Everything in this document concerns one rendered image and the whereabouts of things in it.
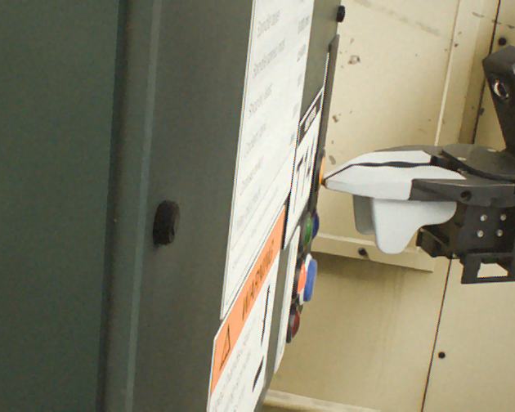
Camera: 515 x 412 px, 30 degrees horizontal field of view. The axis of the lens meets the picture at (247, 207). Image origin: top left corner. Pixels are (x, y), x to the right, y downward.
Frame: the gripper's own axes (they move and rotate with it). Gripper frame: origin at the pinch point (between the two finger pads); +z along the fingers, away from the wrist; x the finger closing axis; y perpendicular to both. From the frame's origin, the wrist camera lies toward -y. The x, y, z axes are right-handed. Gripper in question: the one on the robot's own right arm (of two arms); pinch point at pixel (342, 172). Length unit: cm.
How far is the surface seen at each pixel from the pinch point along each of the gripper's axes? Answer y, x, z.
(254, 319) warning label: 0.9, -18.4, 12.5
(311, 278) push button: 7.2, -1.2, 1.8
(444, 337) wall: 45, 54, -47
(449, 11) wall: -3, 57, -41
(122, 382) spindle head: -6.7, -35.4, 22.6
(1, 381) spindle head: -6.5, -34.6, 25.4
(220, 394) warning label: 0.7, -24.7, 16.1
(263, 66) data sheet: -12.0, -23.1, 15.2
